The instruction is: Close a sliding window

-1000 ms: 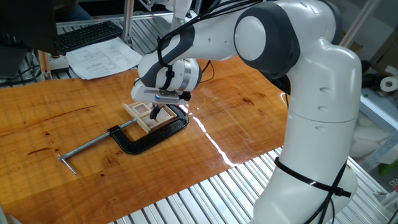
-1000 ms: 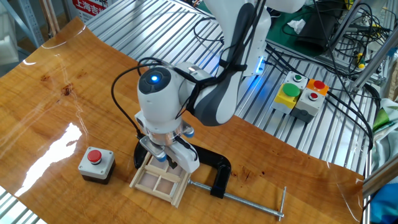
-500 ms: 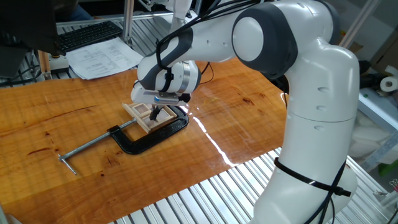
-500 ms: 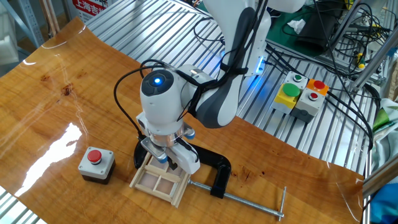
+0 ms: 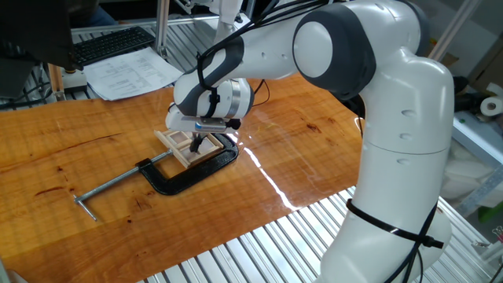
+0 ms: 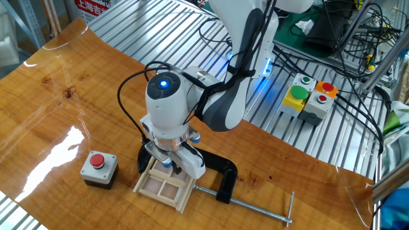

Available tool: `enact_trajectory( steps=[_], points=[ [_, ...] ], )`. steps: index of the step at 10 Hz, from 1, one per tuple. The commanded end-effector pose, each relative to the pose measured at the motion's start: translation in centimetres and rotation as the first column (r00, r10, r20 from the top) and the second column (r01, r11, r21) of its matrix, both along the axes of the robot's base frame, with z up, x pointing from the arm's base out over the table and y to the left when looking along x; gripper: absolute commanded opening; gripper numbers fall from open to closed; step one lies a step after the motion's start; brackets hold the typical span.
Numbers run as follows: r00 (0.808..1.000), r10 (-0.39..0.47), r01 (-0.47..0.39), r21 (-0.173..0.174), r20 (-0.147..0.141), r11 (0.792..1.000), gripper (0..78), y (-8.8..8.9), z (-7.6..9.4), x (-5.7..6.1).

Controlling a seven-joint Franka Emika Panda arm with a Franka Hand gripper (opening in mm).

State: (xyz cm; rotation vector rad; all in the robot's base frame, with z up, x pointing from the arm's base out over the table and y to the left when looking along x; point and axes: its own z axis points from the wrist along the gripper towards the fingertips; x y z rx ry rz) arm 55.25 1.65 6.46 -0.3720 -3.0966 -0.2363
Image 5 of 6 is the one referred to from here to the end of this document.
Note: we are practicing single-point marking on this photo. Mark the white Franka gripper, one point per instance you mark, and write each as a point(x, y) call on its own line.
point(181, 122)

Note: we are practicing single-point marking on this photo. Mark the small wooden sliding window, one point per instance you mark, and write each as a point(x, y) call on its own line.
point(204, 151)

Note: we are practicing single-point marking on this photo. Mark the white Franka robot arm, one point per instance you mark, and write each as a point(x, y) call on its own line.
point(401, 137)

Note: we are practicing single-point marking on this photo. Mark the black C-clamp with steel screw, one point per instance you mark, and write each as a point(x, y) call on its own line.
point(188, 177)

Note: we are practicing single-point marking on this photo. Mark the glossy wood-grain mat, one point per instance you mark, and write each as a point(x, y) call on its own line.
point(118, 188)

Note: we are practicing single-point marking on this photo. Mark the printed white paper sheets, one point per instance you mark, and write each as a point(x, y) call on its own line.
point(129, 72)

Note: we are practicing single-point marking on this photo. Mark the black computer keyboard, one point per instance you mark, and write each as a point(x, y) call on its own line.
point(112, 44)

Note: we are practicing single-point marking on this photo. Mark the wooden stick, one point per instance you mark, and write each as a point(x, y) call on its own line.
point(56, 80)

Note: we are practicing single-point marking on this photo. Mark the black monitor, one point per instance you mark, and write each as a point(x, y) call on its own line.
point(35, 27)

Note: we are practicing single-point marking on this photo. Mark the diagonal aluminium strut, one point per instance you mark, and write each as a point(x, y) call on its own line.
point(456, 29)

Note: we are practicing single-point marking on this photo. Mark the white toilet paper roll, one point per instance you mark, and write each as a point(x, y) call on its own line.
point(492, 106)

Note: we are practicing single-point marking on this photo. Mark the upright aluminium frame post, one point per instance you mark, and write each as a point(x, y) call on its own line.
point(162, 27)

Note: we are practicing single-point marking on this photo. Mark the horizontal aluminium frame rail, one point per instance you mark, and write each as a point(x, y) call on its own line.
point(129, 24)

